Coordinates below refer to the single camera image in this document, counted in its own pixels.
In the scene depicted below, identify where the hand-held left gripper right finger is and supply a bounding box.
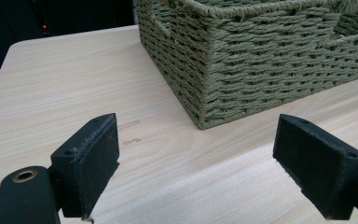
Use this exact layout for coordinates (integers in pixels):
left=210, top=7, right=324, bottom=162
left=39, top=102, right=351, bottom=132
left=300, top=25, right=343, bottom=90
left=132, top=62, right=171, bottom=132
left=272, top=113, right=358, bottom=221

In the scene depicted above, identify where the green woven basket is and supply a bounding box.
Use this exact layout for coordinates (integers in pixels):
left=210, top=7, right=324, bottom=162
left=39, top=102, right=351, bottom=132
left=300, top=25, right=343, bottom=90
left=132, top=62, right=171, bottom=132
left=136, top=0, right=358, bottom=131

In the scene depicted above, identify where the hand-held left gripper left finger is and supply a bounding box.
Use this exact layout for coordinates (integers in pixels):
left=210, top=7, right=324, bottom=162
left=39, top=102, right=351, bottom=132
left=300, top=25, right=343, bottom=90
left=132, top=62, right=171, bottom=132
left=49, top=112, right=120, bottom=219

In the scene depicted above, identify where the dark device with red light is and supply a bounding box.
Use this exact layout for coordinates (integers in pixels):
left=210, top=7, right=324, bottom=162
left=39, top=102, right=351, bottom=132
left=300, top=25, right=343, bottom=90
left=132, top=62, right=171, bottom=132
left=31, top=0, right=57, bottom=37

